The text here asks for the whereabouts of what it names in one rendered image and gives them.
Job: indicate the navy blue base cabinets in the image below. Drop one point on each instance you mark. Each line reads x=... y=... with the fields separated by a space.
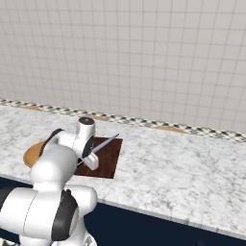
x=144 y=227

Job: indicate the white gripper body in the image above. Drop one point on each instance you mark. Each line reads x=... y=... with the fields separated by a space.
x=92 y=161

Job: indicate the round tan wooden plate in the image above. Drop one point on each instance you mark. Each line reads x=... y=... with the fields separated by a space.
x=31 y=154

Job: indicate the dark brown cutting board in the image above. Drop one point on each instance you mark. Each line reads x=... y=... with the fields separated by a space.
x=109 y=160

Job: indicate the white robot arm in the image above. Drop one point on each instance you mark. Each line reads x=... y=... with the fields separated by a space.
x=51 y=166

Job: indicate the grey kitchen knife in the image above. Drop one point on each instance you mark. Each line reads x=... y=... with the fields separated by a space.
x=105 y=143

